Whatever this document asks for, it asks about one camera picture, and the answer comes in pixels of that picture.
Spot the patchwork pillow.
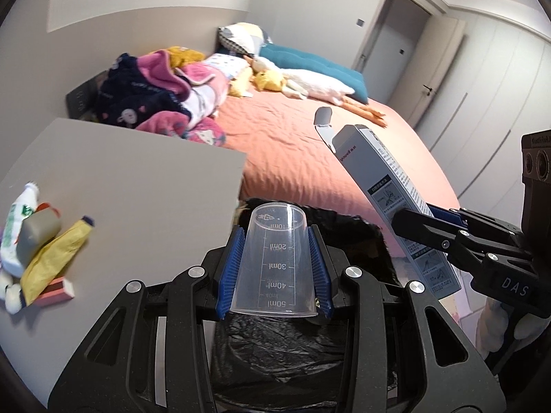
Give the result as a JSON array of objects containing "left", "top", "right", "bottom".
[{"left": 217, "top": 22, "right": 274, "bottom": 57}]

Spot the grey door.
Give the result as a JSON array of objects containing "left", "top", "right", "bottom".
[{"left": 389, "top": 17, "right": 468, "bottom": 129}]

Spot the navy printed blanket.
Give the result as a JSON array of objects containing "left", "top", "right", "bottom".
[{"left": 95, "top": 54, "right": 193, "bottom": 130}]

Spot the grey bedside table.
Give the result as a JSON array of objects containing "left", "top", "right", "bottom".
[{"left": 0, "top": 117, "right": 248, "bottom": 399}]

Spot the white goose plush toy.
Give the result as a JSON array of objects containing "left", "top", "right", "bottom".
[{"left": 247, "top": 56, "right": 388, "bottom": 129}]

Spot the yellow tube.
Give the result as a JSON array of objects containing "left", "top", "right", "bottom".
[{"left": 21, "top": 216, "right": 96, "bottom": 306}]

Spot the pink cartoon print blanket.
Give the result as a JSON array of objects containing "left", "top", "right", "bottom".
[{"left": 135, "top": 111, "right": 227, "bottom": 147}]

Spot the white tube with green label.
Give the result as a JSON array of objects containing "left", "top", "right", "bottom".
[{"left": 0, "top": 182, "right": 42, "bottom": 277}]

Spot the teal pillow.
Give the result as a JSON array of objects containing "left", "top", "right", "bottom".
[{"left": 258, "top": 43, "right": 369, "bottom": 104}]

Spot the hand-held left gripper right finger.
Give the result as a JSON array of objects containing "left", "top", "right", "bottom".
[{"left": 306, "top": 226, "right": 507, "bottom": 413}]

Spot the white door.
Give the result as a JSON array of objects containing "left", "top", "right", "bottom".
[{"left": 363, "top": 23, "right": 416, "bottom": 98}]

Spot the black bin bag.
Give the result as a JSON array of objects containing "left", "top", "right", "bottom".
[{"left": 209, "top": 198, "right": 435, "bottom": 413}]

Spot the white striped blanket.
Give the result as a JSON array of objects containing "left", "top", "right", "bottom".
[{"left": 184, "top": 81, "right": 230, "bottom": 128}]

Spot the yellow duck plush toy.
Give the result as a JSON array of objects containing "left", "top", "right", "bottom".
[{"left": 228, "top": 69, "right": 287, "bottom": 98}]

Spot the pink fleece blanket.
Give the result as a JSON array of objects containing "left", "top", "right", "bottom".
[{"left": 137, "top": 49, "right": 217, "bottom": 105}]

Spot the person's right hand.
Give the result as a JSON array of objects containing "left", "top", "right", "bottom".
[{"left": 477, "top": 299, "right": 544, "bottom": 353}]

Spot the dark grey panel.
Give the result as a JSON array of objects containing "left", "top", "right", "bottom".
[{"left": 66, "top": 71, "right": 106, "bottom": 121}]

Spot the pink and brown striped box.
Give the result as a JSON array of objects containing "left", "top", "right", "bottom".
[{"left": 37, "top": 277, "right": 75, "bottom": 309}]

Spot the grey and white carton box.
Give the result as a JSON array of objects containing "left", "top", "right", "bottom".
[{"left": 315, "top": 107, "right": 462, "bottom": 298}]

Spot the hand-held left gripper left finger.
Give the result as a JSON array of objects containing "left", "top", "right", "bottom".
[{"left": 48, "top": 226, "right": 246, "bottom": 413}]

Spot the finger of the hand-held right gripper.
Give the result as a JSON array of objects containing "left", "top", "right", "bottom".
[
  {"left": 430, "top": 205, "right": 524, "bottom": 235},
  {"left": 391, "top": 207, "right": 537, "bottom": 276}
]

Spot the white wardrobe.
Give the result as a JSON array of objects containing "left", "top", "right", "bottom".
[{"left": 430, "top": 6, "right": 551, "bottom": 207}]

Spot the white dotted pillow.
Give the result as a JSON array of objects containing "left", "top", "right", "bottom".
[{"left": 202, "top": 53, "right": 253, "bottom": 81}]

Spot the bed with orange sheet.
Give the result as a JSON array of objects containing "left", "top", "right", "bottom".
[{"left": 211, "top": 89, "right": 461, "bottom": 250}]

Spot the grey rectangular block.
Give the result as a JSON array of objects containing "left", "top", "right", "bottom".
[{"left": 17, "top": 203, "right": 62, "bottom": 267}]

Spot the clear plastic measuring cup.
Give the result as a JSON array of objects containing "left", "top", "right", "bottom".
[{"left": 230, "top": 204, "right": 322, "bottom": 319}]

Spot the yellow cloth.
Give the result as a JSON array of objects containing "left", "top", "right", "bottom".
[{"left": 166, "top": 46, "right": 207, "bottom": 70}]

